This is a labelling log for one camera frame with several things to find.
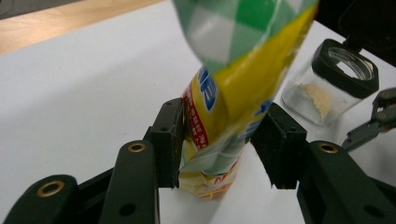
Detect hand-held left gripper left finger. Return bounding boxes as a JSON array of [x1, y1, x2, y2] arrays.
[[98, 97, 186, 224]]

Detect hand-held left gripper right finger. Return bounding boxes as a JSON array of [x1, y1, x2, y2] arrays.
[[249, 102, 396, 224]]

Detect glass jar with black lid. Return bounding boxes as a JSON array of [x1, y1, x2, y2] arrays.
[[281, 6, 396, 127]]

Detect yellow and green seasoning pouch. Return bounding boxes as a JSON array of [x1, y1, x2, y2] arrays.
[[172, 0, 319, 202]]

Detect wooden desk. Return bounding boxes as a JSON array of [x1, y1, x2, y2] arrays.
[[0, 0, 166, 57]]

